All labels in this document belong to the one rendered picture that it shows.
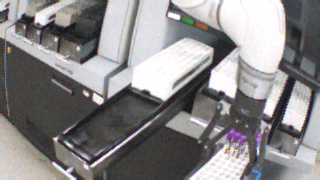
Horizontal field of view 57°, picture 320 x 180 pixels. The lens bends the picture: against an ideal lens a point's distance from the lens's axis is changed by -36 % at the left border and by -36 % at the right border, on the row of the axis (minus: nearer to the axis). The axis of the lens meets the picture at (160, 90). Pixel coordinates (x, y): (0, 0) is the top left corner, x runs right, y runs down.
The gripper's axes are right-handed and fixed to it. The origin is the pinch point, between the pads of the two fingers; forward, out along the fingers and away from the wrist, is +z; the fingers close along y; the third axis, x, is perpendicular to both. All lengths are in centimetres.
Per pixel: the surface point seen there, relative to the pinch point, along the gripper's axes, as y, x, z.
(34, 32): -105, 29, 9
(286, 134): 9.4, 35.8, 6.9
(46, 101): -91, 30, 40
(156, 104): -30.8, 20.9, 6.5
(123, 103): -37.0, 15.8, 7.1
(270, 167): 10.5, 14.6, 5.4
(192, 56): -33, 40, 1
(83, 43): -70, 33, 7
